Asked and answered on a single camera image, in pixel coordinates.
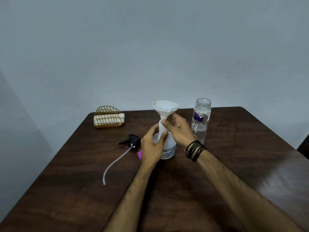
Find person's left hand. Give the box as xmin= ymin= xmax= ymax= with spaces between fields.
xmin=140 ymin=123 xmax=169 ymax=168

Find person's right hand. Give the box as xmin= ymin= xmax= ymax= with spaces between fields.
xmin=160 ymin=112 xmax=196 ymax=149

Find white spray bottle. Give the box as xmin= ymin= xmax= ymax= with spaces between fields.
xmin=152 ymin=118 xmax=177 ymax=160

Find white plastic funnel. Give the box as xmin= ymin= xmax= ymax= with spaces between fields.
xmin=152 ymin=100 xmax=179 ymax=121

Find person's left forearm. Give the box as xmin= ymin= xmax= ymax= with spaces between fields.
xmin=103 ymin=162 xmax=157 ymax=232

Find person's right forearm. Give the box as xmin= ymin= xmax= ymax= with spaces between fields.
xmin=192 ymin=147 xmax=303 ymax=232

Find black spray trigger head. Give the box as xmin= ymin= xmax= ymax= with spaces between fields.
xmin=103 ymin=134 xmax=141 ymax=185

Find clear plastic water bottle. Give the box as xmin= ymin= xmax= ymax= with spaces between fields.
xmin=191 ymin=98 xmax=212 ymax=145

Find white paper napkins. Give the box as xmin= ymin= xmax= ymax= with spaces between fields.
xmin=94 ymin=113 xmax=125 ymax=125

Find black cord bracelet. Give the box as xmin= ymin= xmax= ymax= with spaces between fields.
xmin=185 ymin=140 xmax=207 ymax=163

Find gold wire napkin holder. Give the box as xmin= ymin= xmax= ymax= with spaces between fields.
xmin=93 ymin=105 xmax=124 ymax=129

